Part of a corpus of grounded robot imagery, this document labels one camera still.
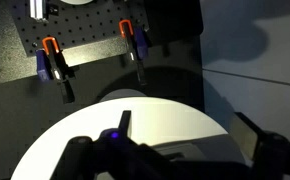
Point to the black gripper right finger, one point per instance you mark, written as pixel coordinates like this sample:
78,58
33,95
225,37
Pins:
278,156

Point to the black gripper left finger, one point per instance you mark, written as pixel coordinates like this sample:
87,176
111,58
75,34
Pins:
80,156

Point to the grey toy stove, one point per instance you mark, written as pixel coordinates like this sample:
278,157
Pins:
201,146

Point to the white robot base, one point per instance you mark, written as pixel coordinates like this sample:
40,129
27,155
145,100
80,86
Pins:
76,1

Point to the black plug with blue light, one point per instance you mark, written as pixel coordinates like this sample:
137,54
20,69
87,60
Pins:
118,136

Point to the orange and blue spring clamp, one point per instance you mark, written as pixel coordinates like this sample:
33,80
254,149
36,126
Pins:
136,43
53,68

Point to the black perforated mounting board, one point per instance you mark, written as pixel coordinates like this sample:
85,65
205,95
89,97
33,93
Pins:
85,23

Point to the white table pedestal base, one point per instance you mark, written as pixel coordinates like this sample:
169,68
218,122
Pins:
121,95

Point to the aluminium extrusion post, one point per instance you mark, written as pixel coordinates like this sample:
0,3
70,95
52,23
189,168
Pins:
38,8

